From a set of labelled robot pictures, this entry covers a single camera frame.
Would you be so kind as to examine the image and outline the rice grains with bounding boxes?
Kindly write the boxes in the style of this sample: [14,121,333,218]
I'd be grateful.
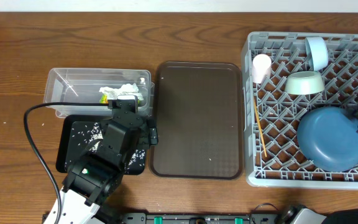
[67,121,146,172]

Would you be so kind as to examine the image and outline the pandan snack wrapper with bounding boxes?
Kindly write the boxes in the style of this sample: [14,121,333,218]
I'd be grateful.
[99,95,141,104]

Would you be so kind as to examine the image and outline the white tissue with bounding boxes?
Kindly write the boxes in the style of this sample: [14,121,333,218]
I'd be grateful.
[99,83,144,101]

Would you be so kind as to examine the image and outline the dark blue plate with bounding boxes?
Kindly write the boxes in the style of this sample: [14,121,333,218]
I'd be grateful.
[296,106,358,172]

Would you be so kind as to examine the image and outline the light green bowl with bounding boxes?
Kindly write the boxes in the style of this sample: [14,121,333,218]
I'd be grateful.
[285,71,324,95]

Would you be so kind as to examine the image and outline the light blue bowl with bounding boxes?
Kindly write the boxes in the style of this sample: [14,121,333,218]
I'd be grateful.
[305,37,329,71]

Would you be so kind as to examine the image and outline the wooden chopstick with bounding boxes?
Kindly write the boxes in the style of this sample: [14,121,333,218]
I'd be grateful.
[253,97,267,158]

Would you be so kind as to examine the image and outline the pink cup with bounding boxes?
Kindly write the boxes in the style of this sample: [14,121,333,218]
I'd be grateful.
[252,54,272,84]

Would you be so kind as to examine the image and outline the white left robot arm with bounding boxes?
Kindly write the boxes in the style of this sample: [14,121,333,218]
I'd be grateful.
[45,95,158,223]

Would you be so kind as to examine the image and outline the grey dishwasher rack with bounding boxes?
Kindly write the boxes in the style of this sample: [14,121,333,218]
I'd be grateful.
[241,32,358,190]

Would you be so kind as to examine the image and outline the black tray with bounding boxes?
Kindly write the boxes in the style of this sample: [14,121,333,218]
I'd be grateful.
[55,114,150,175]

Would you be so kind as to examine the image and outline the brown serving tray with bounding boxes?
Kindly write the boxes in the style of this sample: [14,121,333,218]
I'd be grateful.
[149,62,244,180]

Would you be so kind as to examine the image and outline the clear plastic bin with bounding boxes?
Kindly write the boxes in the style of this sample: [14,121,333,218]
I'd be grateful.
[44,68,154,116]

